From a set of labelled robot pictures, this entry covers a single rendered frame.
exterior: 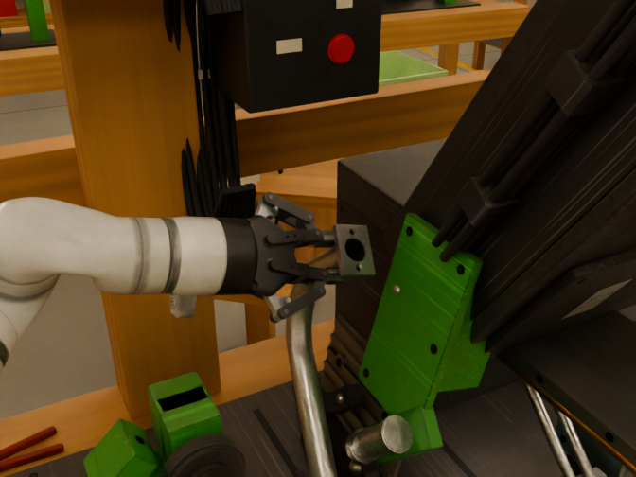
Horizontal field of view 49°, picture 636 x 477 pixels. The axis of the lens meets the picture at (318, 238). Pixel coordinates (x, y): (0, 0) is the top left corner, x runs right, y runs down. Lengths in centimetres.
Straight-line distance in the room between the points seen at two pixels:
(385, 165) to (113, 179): 35
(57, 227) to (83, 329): 228
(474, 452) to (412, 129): 51
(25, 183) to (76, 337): 190
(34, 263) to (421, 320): 37
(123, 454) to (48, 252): 19
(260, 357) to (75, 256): 62
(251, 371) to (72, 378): 155
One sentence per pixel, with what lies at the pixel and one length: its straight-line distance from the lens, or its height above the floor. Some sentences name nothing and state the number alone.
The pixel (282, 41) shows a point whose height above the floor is 143.
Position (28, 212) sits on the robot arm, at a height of 136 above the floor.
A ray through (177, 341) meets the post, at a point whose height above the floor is 100.
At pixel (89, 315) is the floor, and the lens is 294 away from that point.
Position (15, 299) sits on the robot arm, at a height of 128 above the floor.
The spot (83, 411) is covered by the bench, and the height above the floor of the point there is 88.
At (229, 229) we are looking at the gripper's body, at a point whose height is 130.
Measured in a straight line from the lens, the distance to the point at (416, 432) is 75.
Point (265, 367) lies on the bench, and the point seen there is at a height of 88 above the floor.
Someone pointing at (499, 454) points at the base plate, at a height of 90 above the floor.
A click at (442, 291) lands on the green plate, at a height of 123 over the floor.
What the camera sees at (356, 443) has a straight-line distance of 78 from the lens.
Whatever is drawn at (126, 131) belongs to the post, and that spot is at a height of 132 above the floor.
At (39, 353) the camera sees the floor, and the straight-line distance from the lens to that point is 279.
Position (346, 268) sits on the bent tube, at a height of 123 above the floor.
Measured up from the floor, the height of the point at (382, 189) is 124.
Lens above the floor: 160
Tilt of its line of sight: 29 degrees down
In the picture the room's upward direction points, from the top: straight up
